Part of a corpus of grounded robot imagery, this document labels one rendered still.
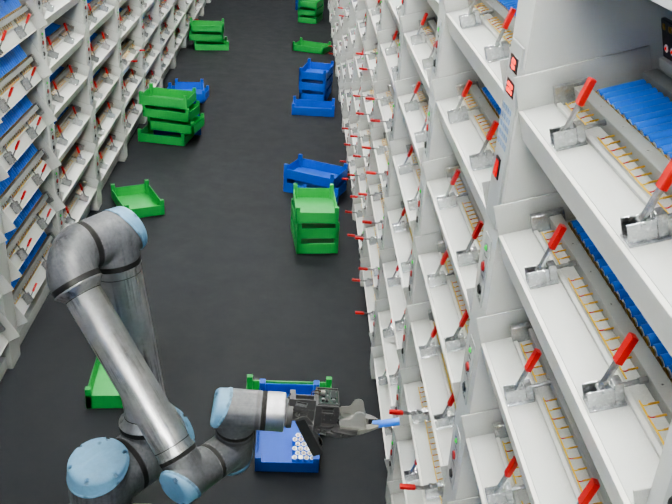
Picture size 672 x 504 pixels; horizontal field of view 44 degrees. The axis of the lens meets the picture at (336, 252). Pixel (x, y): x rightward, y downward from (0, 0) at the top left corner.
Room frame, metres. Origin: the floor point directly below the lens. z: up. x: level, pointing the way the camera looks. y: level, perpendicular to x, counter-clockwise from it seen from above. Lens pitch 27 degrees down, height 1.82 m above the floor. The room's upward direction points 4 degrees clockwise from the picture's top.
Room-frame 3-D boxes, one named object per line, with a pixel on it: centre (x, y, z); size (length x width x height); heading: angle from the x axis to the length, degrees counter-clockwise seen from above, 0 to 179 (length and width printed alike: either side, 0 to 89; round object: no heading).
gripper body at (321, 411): (1.53, 0.03, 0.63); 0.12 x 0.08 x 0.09; 94
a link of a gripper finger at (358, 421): (1.52, -0.08, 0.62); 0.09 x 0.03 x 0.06; 89
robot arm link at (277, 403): (1.53, 0.11, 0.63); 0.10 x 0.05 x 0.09; 4
